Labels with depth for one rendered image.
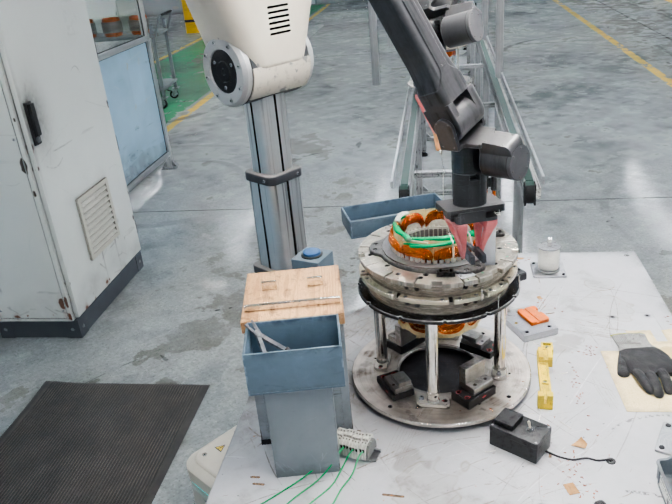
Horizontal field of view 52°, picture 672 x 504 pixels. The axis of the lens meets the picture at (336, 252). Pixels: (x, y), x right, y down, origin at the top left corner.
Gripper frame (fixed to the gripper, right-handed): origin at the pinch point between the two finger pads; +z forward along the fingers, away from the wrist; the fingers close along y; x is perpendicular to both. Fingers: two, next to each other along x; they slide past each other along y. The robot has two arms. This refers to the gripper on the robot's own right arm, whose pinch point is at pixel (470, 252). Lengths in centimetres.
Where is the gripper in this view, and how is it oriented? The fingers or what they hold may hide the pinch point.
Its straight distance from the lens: 122.2
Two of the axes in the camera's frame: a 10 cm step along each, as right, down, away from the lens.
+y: 9.8, -1.5, 1.4
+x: -1.8, -3.5, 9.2
